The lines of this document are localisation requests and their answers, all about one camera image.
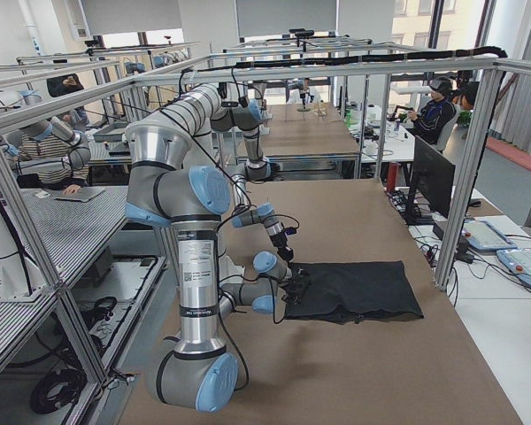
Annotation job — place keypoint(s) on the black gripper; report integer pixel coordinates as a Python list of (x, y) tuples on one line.
[(296, 288), (284, 250)]

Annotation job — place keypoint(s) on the black graphic t-shirt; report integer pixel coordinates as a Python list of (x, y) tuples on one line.
[(345, 292)]

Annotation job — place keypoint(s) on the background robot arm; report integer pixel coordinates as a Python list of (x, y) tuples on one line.
[(76, 158)]

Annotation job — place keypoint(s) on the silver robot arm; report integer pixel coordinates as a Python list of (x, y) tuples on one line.
[(255, 168), (191, 162)]

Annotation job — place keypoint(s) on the red water bottle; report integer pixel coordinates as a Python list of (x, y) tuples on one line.
[(391, 176)]

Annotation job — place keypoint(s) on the black Huawei monitor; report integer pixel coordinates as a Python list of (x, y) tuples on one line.
[(432, 177)]

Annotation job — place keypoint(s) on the teach pendant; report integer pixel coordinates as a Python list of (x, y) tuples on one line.
[(484, 237), (518, 262)]

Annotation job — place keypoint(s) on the person with VR headset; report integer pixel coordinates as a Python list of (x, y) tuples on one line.
[(430, 121)]

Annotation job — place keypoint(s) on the silver laptop on table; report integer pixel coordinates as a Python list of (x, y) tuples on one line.
[(84, 195)]

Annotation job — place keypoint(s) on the striped aluminium work table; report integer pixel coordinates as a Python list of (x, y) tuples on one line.
[(67, 234)]

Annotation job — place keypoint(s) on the person in striped shirt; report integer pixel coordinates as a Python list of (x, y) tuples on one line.
[(65, 180)]

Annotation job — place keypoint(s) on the aluminium frame post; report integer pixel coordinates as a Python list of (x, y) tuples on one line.
[(467, 171)]

